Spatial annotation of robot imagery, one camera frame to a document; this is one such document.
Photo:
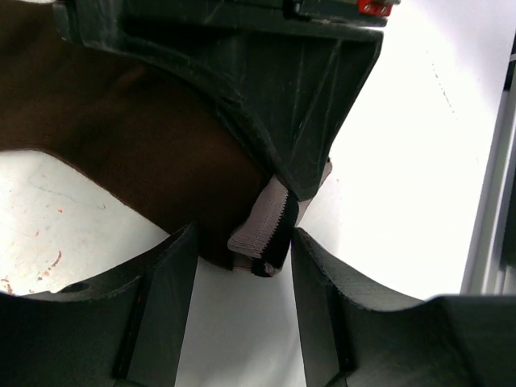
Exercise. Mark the brown sock with striped cuff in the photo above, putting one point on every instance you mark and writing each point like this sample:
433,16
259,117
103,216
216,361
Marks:
145,135

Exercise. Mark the aluminium frame rail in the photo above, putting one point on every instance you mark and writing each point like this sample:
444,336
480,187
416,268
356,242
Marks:
487,270

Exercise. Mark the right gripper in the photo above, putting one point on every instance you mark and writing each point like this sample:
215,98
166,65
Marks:
282,75

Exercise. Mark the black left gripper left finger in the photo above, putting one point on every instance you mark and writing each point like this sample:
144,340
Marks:
123,327

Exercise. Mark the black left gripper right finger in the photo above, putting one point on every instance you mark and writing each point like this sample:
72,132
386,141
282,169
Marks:
357,332

